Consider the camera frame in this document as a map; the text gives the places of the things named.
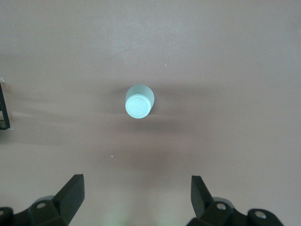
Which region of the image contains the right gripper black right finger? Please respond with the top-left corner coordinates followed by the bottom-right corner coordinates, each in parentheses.
top-left (191, 175), bottom-right (283, 226)

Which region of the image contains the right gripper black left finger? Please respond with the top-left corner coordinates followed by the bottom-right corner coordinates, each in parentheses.
top-left (0, 174), bottom-right (85, 226)

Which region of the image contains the pale green plastic cup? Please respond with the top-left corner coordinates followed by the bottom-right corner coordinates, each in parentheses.
top-left (124, 84), bottom-right (156, 120)

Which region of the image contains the black wire cup rack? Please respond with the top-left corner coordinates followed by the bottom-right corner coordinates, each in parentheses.
top-left (0, 82), bottom-right (11, 131)

